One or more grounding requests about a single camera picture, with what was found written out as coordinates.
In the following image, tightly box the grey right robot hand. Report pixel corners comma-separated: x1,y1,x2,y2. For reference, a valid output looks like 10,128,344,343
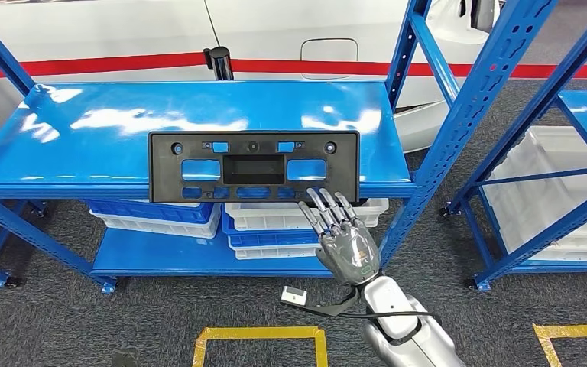
297,187,381,286

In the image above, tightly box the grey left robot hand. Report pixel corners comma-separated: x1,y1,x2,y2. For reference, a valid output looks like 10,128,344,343
111,344,140,367

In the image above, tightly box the black plastic plate bracket part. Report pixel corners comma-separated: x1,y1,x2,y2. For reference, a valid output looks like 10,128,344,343
148,130,360,203

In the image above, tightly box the large white plastic crate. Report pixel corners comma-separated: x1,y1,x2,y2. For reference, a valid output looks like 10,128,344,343
482,125,587,263

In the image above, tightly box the yellow floor tape square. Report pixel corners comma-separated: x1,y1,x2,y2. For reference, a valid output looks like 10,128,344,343
533,323,587,367

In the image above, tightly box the red barrier belt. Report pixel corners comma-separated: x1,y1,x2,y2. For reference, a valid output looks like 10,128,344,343
0,52,587,80

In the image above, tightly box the white car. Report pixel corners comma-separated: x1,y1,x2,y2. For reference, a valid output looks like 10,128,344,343
0,0,502,153

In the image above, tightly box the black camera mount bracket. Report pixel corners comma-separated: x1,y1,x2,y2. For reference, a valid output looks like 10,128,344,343
300,286,363,319

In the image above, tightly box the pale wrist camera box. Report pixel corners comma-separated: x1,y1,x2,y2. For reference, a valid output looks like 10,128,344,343
281,286,309,307

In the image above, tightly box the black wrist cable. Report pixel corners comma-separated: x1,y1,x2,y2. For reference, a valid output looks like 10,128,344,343
336,309,436,321

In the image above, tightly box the black barrier post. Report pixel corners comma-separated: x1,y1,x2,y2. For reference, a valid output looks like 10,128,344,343
203,45,235,82

